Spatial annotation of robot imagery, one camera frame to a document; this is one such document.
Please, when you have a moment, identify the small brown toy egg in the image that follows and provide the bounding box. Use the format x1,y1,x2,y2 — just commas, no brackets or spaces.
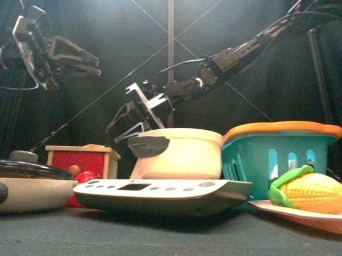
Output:
66,164,83,177

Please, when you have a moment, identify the cream toy cooking pot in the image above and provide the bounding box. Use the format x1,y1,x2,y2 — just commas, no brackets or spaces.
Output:
127,127,224,181

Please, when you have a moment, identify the red wooden toy box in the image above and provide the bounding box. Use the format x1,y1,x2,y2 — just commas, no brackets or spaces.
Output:
44,143,121,180

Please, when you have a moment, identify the red toy pepper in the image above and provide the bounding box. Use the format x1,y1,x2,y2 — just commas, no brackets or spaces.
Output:
65,169,100,208

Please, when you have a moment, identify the glass pan lid grey knob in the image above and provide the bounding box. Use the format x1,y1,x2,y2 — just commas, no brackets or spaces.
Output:
0,149,76,181

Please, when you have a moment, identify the teal basket orange rim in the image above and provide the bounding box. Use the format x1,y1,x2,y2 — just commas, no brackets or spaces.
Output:
220,120,342,201

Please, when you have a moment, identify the grey toy frying pan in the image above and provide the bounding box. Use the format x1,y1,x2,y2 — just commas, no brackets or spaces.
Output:
0,176,78,214

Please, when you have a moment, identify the yellow toy corn green husk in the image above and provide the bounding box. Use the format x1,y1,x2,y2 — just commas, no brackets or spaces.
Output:
267,164,342,215

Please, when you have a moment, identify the pink toy cutting board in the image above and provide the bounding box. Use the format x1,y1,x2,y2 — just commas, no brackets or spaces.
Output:
248,199,342,235

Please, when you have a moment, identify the thin diagonal frame wire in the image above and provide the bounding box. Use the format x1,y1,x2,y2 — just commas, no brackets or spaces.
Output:
29,0,224,153
129,0,274,123

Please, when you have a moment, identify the vertical metal frame pole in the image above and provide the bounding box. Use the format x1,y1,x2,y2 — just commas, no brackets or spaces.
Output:
165,0,176,128

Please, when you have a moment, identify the dark upright frame post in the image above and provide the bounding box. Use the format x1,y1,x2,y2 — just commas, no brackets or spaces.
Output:
307,27,335,125

